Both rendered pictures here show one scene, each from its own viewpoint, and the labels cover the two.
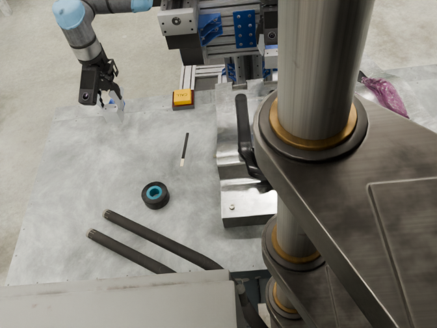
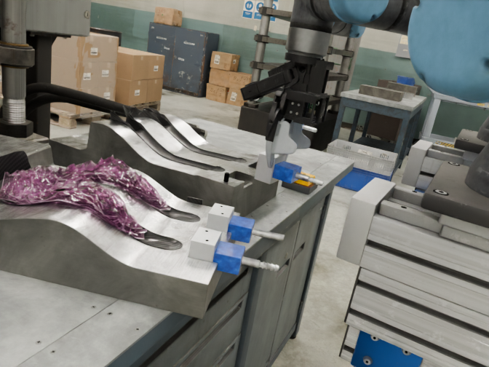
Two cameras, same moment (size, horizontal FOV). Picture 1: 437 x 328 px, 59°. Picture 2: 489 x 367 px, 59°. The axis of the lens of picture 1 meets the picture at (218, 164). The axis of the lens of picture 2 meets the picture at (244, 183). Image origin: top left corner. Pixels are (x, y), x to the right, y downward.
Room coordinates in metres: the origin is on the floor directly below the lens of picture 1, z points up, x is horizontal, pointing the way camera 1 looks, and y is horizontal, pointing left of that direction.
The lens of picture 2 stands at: (1.20, -1.06, 1.17)
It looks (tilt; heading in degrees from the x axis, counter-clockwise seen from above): 19 degrees down; 106
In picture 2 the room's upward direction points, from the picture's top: 10 degrees clockwise
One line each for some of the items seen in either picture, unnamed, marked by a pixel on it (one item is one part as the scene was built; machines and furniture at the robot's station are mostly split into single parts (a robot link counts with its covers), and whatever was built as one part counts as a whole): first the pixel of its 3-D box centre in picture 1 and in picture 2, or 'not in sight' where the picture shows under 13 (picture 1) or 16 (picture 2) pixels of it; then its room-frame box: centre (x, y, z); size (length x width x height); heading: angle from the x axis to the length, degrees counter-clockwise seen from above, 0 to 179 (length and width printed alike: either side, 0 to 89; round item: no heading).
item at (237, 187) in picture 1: (260, 140); (167, 154); (0.73, -0.14, 0.87); 0.50 x 0.26 x 0.14; 173
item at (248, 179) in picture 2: (271, 86); (238, 184); (0.95, -0.23, 0.87); 0.05 x 0.05 x 0.04; 83
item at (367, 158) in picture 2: not in sight; (361, 156); (1.12, 3.07, 0.28); 0.61 x 0.41 x 0.15; 173
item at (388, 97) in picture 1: (371, 100); (85, 184); (0.78, -0.50, 0.90); 0.26 x 0.18 x 0.08; 10
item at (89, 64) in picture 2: not in sight; (54, 70); (-2.27, 2.93, 0.47); 1.22 x 0.80 x 0.94; 177
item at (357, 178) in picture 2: not in sight; (356, 174); (1.12, 3.07, 0.11); 0.61 x 0.41 x 0.22; 173
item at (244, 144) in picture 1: (263, 125); (172, 136); (0.75, -0.15, 0.92); 0.35 x 0.16 x 0.09; 173
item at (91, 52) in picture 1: (85, 47); not in sight; (0.94, 0.29, 1.17); 0.08 x 0.08 x 0.05
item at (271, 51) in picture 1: (271, 49); (291, 173); (1.06, -0.26, 0.93); 0.13 x 0.05 x 0.05; 168
